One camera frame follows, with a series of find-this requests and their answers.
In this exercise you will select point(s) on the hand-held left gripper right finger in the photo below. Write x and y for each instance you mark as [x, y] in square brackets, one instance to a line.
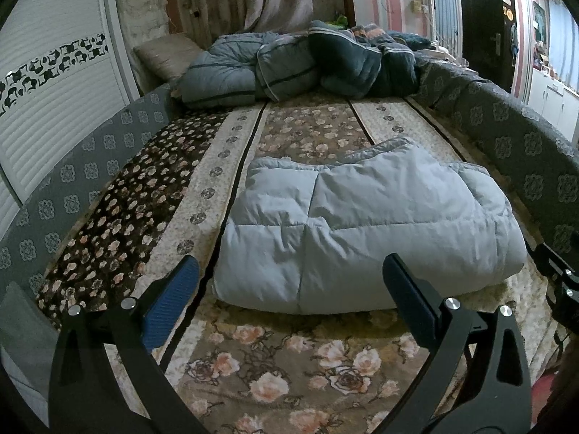
[407, 300]

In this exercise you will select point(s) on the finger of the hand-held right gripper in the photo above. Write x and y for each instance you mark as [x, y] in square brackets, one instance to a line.
[565, 300]
[554, 260]

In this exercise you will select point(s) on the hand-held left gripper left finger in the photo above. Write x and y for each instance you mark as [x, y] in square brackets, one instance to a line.
[169, 300]

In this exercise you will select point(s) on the light blue puffer jacket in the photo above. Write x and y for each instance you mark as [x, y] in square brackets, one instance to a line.
[371, 217]

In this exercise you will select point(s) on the brown floral blanket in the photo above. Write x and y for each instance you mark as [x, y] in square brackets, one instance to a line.
[149, 190]

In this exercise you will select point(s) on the grey patterned bed sheet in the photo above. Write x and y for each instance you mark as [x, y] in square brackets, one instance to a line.
[77, 176]

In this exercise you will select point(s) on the white cabinet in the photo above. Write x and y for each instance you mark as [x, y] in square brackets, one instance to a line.
[552, 99]

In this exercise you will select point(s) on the white wardrobe with black pattern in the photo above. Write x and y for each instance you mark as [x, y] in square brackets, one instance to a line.
[54, 95]

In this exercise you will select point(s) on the beige pillow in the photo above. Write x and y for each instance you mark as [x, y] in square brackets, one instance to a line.
[167, 56]

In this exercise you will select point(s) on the dark teal quilt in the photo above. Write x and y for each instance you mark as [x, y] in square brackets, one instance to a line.
[357, 61]

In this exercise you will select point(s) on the dark door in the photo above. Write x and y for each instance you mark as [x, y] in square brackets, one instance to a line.
[481, 18]

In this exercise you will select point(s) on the grey-blue piped cushion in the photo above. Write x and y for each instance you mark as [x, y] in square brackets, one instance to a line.
[287, 68]

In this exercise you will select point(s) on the white framed window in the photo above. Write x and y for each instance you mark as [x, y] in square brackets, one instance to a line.
[445, 9]

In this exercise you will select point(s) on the green toy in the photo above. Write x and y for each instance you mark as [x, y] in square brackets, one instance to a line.
[340, 20]

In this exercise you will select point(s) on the small wall picture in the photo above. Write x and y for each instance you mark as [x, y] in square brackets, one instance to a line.
[538, 20]

